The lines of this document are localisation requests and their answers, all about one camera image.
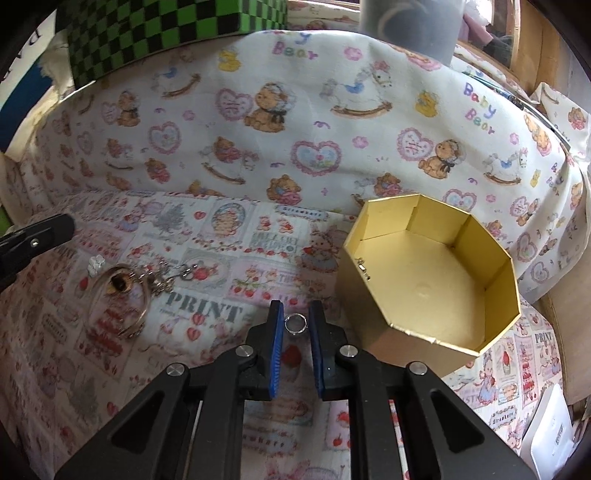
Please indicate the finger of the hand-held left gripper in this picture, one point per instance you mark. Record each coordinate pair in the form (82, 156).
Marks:
(32, 242)

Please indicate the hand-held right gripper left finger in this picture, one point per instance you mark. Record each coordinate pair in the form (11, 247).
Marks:
(276, 353)

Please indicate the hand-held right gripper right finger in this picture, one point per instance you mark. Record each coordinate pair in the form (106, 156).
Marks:
(316, 353)

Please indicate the white flower earring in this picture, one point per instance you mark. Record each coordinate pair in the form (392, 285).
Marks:
(96, 265)

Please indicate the gold octagonal box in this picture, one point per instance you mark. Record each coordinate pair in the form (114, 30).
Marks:
(369, 304)

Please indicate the clear gold-edged bangle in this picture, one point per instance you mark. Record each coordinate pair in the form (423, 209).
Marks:
(92, 304)

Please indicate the black stud earring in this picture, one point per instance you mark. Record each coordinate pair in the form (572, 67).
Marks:
(121, 282)

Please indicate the red white blue tote bag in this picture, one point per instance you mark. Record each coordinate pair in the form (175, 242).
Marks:
(21, 101)

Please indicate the bear print cloth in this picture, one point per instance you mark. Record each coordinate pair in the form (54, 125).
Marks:
(295, 115)

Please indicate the green black checkered box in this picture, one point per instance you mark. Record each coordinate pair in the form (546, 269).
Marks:
(152, 32)

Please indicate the white device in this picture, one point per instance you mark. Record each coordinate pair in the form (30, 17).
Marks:
(549, 438)

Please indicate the grey translucent container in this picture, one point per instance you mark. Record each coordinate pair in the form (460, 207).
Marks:
(411, 27)

